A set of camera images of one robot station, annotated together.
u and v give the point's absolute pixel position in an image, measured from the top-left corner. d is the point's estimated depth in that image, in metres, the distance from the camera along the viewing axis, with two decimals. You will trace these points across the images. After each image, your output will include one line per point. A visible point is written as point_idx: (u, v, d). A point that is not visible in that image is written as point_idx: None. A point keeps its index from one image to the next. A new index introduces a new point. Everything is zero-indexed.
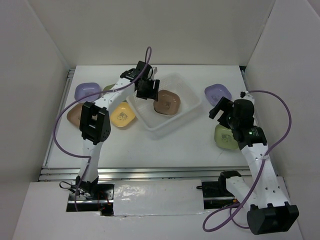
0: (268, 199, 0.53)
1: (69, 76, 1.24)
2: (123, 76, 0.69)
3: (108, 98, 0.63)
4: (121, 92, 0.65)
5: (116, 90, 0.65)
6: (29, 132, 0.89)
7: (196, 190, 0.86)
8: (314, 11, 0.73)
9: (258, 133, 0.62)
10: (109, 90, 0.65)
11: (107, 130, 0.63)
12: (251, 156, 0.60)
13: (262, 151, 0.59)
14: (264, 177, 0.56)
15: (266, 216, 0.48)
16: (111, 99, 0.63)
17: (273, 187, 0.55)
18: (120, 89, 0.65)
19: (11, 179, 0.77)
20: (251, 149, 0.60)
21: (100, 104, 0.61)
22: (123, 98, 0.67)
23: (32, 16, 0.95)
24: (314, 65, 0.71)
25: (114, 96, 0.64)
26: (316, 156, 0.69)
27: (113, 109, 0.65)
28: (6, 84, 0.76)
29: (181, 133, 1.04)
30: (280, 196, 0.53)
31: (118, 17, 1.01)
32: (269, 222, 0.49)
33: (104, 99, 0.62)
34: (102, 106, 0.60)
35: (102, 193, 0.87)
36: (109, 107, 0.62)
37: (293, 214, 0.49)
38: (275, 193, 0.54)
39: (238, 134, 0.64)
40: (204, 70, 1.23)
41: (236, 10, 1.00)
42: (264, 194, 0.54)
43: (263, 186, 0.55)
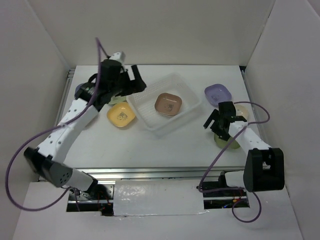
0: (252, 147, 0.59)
1: (69, 76, 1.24)
2: (79, 97, 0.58)
3: (56, 139, 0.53)
4: (73, 124, 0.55)
5: (66, 124, 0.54)
6: (29, 132, 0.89)
7: (195, 190, 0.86)
8: (314, 12, 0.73)
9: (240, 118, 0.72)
10: (57, 126, 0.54)
11: (64, 171, 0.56)
12: (234, 127, 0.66)
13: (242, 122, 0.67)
14: (246, 135, 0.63)
15: (253, 157, 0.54)
16: (59, 140, 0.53)
17: (255, 139, 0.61)
18: (71, 122, 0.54)
19: (11, 179, 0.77)
20: (233, 123, 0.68)
21: (45, 152, 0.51)
22: (78, 129, 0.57)
23: (32, 16, 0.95)
24: (314, 65, 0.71)
25: (64, 133, 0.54)
26: (316, 156, 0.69)
27: (67, 146, 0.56)
28: (6, 84, 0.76)
29: (181, 133, 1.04)
30: (263, 144, 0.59)
31: (118, 17, 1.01)
32: (260, 165, 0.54)
33: (50, 141, 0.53)
34: (47, 154, 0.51)
35: (102, 193, 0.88)
36: (56, 151, 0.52)
37: (277, 154, 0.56)
38: (259, 142, 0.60)
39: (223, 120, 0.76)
40: (204, 70, 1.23)
41: (236, 10, 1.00)
42: (250, 145, 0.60)
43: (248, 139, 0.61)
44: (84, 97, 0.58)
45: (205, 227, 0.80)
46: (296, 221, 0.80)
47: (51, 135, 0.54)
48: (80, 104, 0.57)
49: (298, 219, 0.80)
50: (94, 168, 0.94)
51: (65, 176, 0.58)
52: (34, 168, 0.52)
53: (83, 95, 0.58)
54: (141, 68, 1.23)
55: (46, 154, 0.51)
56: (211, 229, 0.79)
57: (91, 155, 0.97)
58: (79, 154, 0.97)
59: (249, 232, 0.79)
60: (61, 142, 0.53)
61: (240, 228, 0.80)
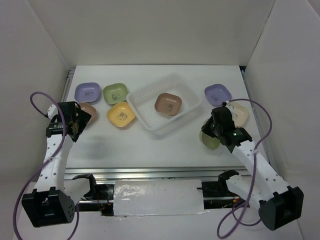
0: (271, 188, 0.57)
1: (69, 76, 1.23)
2: (51, 134, 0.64)
3: (49, 173, 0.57)
4: (59, 155, 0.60)
5: (53, 157, 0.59)
6: (29, 133, 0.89)
7: (196, 190, 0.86)
8: (314, 12, 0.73)
9: (243, 133, 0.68)
10: (45, 163, 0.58)
11: (70, 205, 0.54)
12: (243, 154, 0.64)
13: (251, 148, 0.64)
14: (261, 170, 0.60)
15: (276, 205, 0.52)
16: (54, 172, 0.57)
17: (272, 176, 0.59)
18: (56, 153, 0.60)
19: (12, 180, 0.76)
20: (240, 148, 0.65)
21: (45, 187, 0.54)
22: (64, 158, 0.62)
23: (32, 16, 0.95)
24: (314, 66, 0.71)
25: (54, 165, 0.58)
26: (315, 157, 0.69)
27: (62, 174, 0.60)
28: (6, 84, 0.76)
29: (181, 133, 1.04)
30: (282, 182, 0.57)
31: (118, 17, 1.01)
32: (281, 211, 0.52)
33: (45, 177, 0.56)
34: (49, 186, 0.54)
35: (102, 193, 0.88)
36: (57, 181, 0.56)
37: (297, 194, 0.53)
38: (276, 180, 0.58)
39: (226, 139, 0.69)
40: (204, 70, 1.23)
41: (237, 10, 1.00)
42: (267, 184, 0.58)
43: (264, 178, 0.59)
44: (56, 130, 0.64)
45: (205, 227, 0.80)
46: (296, 221, 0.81)
47: (43, 173, 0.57)
48: (56, 138, 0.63)
49: (298, 219, 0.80)
50: (94, 167, 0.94)
51: (72, 213, 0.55)
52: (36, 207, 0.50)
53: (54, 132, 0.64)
54: (141, 68, 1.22)
55: (48, 187, 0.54)
56: (211, 229, 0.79)
57: (90, 155, 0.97)
58: (79, 154, 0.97)
59: (249, 232, 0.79)
60: (55, 173, 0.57)
61: (240, 228, 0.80)
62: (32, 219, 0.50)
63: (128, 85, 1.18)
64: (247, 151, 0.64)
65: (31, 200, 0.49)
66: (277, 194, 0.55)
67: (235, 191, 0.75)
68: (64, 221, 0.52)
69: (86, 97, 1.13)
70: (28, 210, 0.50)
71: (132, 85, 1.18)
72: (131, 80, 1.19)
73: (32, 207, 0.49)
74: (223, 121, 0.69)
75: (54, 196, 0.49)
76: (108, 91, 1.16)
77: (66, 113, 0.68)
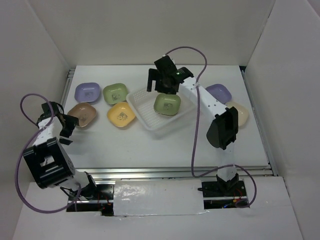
0: (212, 111, 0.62)
1: (69, 76, 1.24)
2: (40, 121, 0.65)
3: (45, 133, 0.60)
4: (52, 124, 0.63)
5: (46, 124, 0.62)
6: (29, 132, 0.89)
7: (195, 190, 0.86)
8: (314, 12, 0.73)
9: (185, 71, 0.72)
10: (39, 130, 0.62)
11: (69, 160, 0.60)
12: (187, 90, 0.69)
13: (193, 83, 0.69)
14: (204, 99, 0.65)
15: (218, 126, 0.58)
16: (49, 133, 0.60)
17: (213, 103, 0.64)
18: (49, 122, 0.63)
19: (12, 179, 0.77)
20: (184, 84, 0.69)
21: (42, 141, 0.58)
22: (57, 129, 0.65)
23: (32, 16, 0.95)
24: (314, 65, 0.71)
25: (49, 129, 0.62)
26: (315, 157, 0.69)
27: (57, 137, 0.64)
28: (6, 84, 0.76)
29: (181, 132, 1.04)
30: (221, 106, 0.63)
31: (118, 17, 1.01)
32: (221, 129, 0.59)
33: (41, 137, 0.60)
34: (46, 140, 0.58)
35: (102, 193, 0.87)
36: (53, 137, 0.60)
37: (233, 111, 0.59)
38: (216, 106, 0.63)
39: (171, 79, 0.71)
40: (204, 70, 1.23)
41: (237, 10, 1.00)
42: (210, 110, 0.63)
43: (206, 105, 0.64)
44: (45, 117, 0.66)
45: (205, 227, 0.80)
46: (296, 221, 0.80)
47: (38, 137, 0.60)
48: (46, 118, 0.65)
49: (298, 219, 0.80)
50: (94, 168, 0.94)
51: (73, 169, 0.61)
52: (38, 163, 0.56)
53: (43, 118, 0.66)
54: (141, 68, 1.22)
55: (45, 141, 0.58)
56: (211, 229, 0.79)
57: (90, 154, 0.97)
58: (79, 154, 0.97)
59: (249, 232, 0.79)
60: (51, 133, 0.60)
61: (240, 228, 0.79)
62: (35, 176, 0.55)
63: (128, 85, 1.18)
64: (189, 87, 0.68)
65: (31, 151, 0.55)
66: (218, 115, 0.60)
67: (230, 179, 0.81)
68: (66, 173, 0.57)
69: (86, 97, 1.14)
70: (31, 164, 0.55)
71: (132, 86, 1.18)
72: (132, 80, 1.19)
73: (34, 160, 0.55)
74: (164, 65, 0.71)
75: (53, 143, 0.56)
76: (108, 91, 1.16)
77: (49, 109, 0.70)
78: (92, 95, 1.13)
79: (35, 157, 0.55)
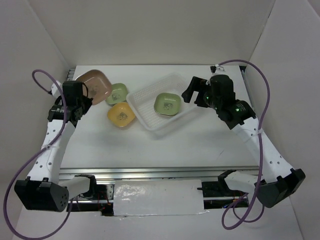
0: (275, 172, 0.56)
1: (69, 76, 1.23)
2: (52, 119, 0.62)
3: (45, 162, 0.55)
4: (57, 144, 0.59)
5: (51, 145, 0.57)
6: (29, 132, 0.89)
7: (195, 190, 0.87)
8: (314, 12, 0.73)
9: (246, 108, 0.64)
10: (42, 151, 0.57)
11: (63, 195, 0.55)
12: (246, 134, 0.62)
13: (255, 126, 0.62)
14: (266, 153, 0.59)
15: (280, 190, 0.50)
16: (49, 162, 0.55)
17: (275, 159, 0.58)
18: (54, 141, 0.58)
19: (11, 180, 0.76)
20: (243, 126, 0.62)
21: (39, 176, 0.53)
22: (62, 146, 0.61)
23: (31, 15, 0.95)
24: (314, 66, 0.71)
25: (52, 153, 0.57)
26: (315, 157, 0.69)
27: (56, 169, 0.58)
28: (6, 84, 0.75)
29: (181, 133, 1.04)
30: (285, 166, 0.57)
31: (118, 17, 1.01)
32: (281, 195, 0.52)
33: (40, 166, 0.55)
34: (42, 177, 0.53)
35: (102, 193, 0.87)
36: (51, 172, 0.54)
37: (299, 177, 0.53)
38: (279, 164, 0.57)
39: (226, 113, 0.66)
40: (205, 70, 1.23)
41: (237, 10, 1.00)
42: (271, 167, 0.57)
43: (268, 160, 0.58)
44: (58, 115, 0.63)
45: (205, 228, 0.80)
46: (296, 221, 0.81)
47: (38, 160, 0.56)
48: (57, 124, 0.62)
49: (298, 219, 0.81)
50: (94, 167, 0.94)
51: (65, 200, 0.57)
52: (28, 202, 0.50)
53: (55, 116, 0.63)
54: (141, 68, 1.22)
55: (41, 178, 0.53)
56: (211, 229, 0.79)
57: (91, 154, 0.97)
58: (79, 154, 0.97)
59: (249, 232, 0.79)
60: (51, 163, 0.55)
61: (240, 228, 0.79)
62: (25, 205, 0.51)
63: (128, 85, 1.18)
64: (249, 130, 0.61)
65: (23, 191, 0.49)
66: (281, 178, 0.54)
67: (234, 186, 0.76)
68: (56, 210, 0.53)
69: None
70: (21, 197, 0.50)
71: (132, 85, 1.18)
72: (132, 80, 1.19)
73: (25, 197, 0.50)
74: (223, 94, 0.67)
75: (46, 186, 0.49)
76: None
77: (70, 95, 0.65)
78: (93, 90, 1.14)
79: (27, 195, 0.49)
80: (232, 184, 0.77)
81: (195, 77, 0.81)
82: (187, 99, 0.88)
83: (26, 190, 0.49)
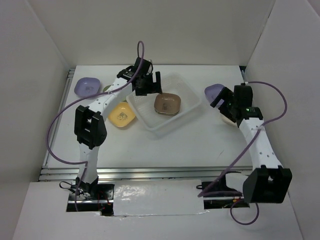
0: (261, 161, 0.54)
1: (69, 76, 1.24)
2: (119, 75, 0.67)
3: (103, 101, 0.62)
4: (117, 93, 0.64)
5: (112, 92, 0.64)
6: (29, 132, 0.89)
7: (195, 190, 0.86)
8: (314, 12, 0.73)
9: (256, 111, 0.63)
10: (104, 93, 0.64)
11: (103, 134, 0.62)
12: (247, 127, 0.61)
13: (258, 124, 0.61)
14: (258, 143, 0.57)
15: (259, 176, 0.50)
16: (106, 103, 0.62)
17: (267, 152, 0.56)
18: (116, 90, 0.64)
19: (11, 180, 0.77)
20: (247, 121, 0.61)
21: (94, 109, 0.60)
22: (119, 99, 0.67)
23: (31, 15, 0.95)
24: (314, 65, 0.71)
25: (110, 98, 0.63)
26: (316, 157, 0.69)
27: (107, 113, 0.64)
28: (6, 84, 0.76)
29: (181, 132, 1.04)
30: (274, 161, 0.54)
31: (118, 17, 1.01)
32: (262, 184, 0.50)
33: (98, 102, 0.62)
34: (96, 110, 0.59)
35: (102, 193, 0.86)
36: (104, 110, 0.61)
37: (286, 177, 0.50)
38: (269, 157, 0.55)
39: (237, 112, 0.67)
40: (205, 70, 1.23)
41: (236, 10, 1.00)
42: (259, 157, 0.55)
43: (258, 151, 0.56)
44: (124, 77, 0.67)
45: (205, 227, 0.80)
46: (296, 222, 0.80)
47: (98, 99, 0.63)
48: (122, 81, 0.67)
49: (298, 219, 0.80)
50: None
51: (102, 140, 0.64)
52: (79, 126, 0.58)
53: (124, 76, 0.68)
54: None
55: (96, 111, 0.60)
56: (211, 228, 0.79)
57: None
58: None
59: (249, 232, 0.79)
60: (107, 104, 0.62)
61: (240, 228, 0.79)
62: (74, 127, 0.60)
63: None
64: (252, 125, 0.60)
65: (78, 113, 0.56)
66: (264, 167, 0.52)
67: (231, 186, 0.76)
68: (92, 143, 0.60)
69: (86, 91, 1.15)
70: (75, 119, 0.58)
71: None
72: None
73: (78, 120, 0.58)
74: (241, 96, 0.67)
75: (96, 119, 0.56)
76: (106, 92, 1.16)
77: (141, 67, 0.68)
78: (93, 91, 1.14)
79: (80, 117, 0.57)
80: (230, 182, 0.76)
81: (225, 87, 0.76)
82: (213, 104, 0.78)
83: (82, 114, 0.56)
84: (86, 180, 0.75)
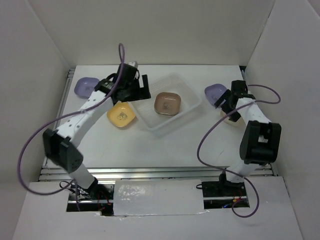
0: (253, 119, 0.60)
1: (69, 76, 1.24)
2: (97, 89, 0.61)
3: (75, 123, 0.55)
4: (91, 112, 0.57)
5: (85, 110, 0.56)
6: (29, 132, 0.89)
7: (195, 190, 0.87)
8: (314, 12, 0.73)
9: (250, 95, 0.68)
10: (77, 112, 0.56)
11: (78, 158, 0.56)
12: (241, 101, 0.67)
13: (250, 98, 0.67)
14: (250, 109, 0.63)
15: (251, 125, 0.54)
16: (77, 125, 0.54)
17: (258, 114, 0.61)
18: (90, 109, 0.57)
19: (11, 180, 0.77)
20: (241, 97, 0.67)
21: (63, 133, 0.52)
22: (95, 117, 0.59)
23: (31, 15, 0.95)
24: (314, 65, 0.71)
25: (83, 119, 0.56)
26: (316, 157, 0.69)
27: (81, 135, 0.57)
28: (6, 84, 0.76)
29: (181, 132, 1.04)
30: (265, 119, 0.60)
31: (118, 17, 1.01)
32: (255, 135, 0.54)
33: (69, 125, 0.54)
34: (66, 135, 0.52)
35: (102, 193, 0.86)
36: (75, 134, 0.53)
37: (276, 129, 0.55)
38: (260, 117, 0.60)
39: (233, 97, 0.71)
40: (205, 70, 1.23)
41: (236, 10, 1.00)
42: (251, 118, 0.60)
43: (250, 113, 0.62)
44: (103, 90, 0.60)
45: (206, 227, 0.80)
46: (296, 222, 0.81)
47: (70, 120, 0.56)
48: (99, 96, 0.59)
49: (298, 219, 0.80)
50: (94, 167, 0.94)
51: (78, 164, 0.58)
52: (48, 151, 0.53)
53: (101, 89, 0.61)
54: (141, 68, 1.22)
55: (65, 135, 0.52)
56: (211, 228, 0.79)
57: (91, 154, 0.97)
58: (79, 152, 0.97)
59: (249, 232, 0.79)
60: (79, 126, 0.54)
61: (240, 228, 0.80)
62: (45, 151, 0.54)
63: None
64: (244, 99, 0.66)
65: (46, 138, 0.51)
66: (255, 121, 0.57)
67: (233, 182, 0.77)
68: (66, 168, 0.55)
69: (86, 91, 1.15)
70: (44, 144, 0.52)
71: None
72: None
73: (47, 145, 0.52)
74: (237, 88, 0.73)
75: (64, 146, 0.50)
76: None
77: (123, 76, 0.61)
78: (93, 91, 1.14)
79: (48, 143, 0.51)
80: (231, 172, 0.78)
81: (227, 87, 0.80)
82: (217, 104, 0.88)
83: (50, 139, 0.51)
84: (83, 185, 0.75)
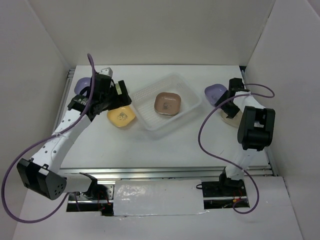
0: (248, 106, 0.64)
1: (69, 76, 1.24)
2: (70, 107, 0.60)
3: (50, 148, 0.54)
4: (67, 134, 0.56)
5: (61, 133, 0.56)
6: (29, 132, 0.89)
7: (195, 190, 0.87)
8: (315, 12, 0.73)
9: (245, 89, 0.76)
10: (52, 137, 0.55)
11: (59, 184, 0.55)
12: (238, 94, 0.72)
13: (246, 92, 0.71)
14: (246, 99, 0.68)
15: (247, 108, 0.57)
16: (54, 150, 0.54)
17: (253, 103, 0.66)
18: (65, 131, 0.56)
19: (11, 180, 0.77)
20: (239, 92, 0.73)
21: (40, 162, 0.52)
22: (73, 138, 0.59)
23: (32, 15, 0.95)
24: (314, 65, 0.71)
25: (59, 142, 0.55)
26: (316, 157, 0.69)
27: (61, 158, 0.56)
28: (6, 84, 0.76)
29: (181, 132, 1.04)
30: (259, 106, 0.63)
31: (118, 17, 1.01)
32: (251, 117, 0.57)
33: (45, 151, 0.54)
34: (42, 163, 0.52)
35: (102, 193, 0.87)
36: (52, 160, 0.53)
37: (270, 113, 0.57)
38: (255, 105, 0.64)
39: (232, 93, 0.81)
40: (205, 70, 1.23)
41: (236, 10, 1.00)
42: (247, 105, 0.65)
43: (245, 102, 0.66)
44: (78, 107, 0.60)
45: (205, 227, 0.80)
46: (296, 222, 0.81)
47: (45, 145, 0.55)
48: (73, 115, 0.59)
49: (298, 219, 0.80)
50: (94, 167, 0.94)
51: (60, 189, 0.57)
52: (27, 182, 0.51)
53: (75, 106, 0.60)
54: (141, 68, 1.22)
55: (42, 163, 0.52)
56: (211, 228, 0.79)
57: (91, 154, 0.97)
58: (79, 152, 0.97)
59: (249, 232, 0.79)
60: (56, 151, 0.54)
61: (240, 228, 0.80)
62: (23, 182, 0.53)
63: (127, 85, 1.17)
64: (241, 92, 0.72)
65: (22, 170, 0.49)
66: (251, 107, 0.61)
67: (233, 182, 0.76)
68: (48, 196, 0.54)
69: None
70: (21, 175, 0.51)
71: (131, 85, 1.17)
72: (131, 79, 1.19)
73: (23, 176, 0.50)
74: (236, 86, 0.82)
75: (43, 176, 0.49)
76: None
77: (96, 91, 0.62)
78: None
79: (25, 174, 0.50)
80: (231, 166, 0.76)
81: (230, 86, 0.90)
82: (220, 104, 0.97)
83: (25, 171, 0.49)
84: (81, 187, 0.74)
